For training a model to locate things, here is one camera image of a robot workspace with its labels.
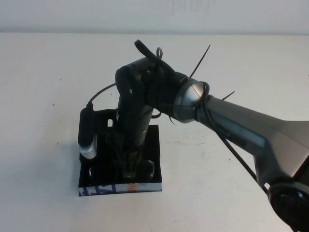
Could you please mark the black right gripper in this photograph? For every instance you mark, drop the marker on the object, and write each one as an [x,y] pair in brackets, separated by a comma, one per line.
[128,147]

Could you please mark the black framed glasses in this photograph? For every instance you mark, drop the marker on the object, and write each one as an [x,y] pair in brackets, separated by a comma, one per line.
[150,169]

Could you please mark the black printed glasses case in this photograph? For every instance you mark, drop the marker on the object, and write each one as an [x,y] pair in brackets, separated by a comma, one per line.
[154,145]

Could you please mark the gray black right robot arm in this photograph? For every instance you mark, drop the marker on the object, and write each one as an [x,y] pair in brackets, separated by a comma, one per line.
[241,125]

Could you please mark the black zip tie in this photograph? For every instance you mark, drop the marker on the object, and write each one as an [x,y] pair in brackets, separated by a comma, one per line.
[200,61]
[228,95]

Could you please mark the black right camera bracket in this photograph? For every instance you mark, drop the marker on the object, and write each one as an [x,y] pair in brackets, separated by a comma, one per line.
[101,118]

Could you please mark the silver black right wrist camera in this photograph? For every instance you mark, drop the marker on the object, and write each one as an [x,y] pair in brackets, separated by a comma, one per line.
[85,130]

